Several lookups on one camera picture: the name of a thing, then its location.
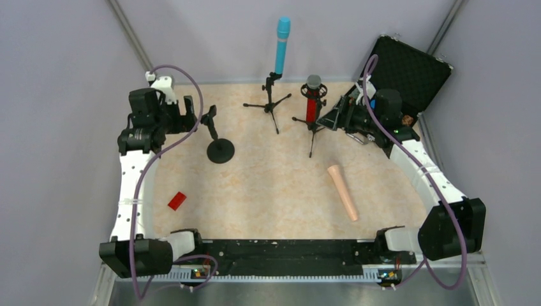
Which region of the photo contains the black tripod stand with basket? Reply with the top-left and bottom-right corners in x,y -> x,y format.
292,83 -> 328,158

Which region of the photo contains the red glitter microphone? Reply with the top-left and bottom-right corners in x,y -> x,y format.
306,75 -> 322,122

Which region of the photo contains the black round-base mic stand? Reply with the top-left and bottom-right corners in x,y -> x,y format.
201,105 -> 235,164

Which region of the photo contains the beige microphone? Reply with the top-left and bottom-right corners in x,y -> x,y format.
327,164 -> 359,222

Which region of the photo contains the small black tripod mic stand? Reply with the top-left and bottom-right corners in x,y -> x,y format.
243,72 -> 292,135

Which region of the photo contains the blue microphone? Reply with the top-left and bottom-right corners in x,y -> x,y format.
274,17 -> 291,75

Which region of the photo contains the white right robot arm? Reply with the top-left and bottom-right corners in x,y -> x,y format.
317,89 -> 486,261

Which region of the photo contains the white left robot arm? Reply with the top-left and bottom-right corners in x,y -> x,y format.
99,87 -> 201,279

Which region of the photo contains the black poker chip case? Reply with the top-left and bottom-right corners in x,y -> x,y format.
337,35 -> 453,147

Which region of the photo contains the red plastic block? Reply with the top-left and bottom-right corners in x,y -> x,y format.
167,192 -> 186,211

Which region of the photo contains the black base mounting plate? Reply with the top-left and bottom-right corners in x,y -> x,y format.
163,238 -> 417,278

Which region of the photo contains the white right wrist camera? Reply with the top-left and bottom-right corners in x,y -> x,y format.
355,78 -> 376,108

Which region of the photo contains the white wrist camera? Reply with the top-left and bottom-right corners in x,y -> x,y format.
145,71 -> 178,105
355,78 -> 376,108

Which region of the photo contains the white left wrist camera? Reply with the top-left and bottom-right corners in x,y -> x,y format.
145,71 -> 178,105

